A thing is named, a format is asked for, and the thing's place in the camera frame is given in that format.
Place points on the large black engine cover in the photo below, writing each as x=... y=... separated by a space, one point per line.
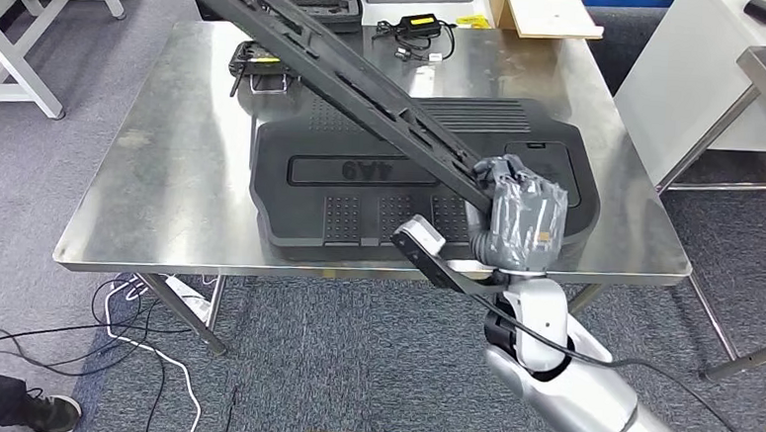
x=304 y=217

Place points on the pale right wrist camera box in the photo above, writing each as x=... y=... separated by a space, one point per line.
x=425 y=233

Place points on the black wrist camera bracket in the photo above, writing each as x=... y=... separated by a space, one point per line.
x=433 y=266

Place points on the black foam tool case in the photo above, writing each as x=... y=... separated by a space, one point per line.
x=331 y=8

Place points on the white table frame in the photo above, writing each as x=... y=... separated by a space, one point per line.
x=23 y=71

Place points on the cardboard box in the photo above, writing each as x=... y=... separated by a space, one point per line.
x=551 y=13

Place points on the stainless steel workbench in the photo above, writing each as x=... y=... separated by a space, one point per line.
x=182 y=165

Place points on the white power strip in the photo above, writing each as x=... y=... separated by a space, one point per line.
x=188 y=299

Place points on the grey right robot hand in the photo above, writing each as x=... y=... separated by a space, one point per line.
x=527 y=222

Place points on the white cabinet panel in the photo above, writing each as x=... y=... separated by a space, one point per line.
x=685 y=79

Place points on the yellow label strip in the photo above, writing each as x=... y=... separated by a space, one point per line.
x=473 y=20

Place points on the long black plastic part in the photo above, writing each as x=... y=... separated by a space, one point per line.
x=338 y=74

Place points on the black controller with yellow label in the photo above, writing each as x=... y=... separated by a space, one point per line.
x=253 y=63

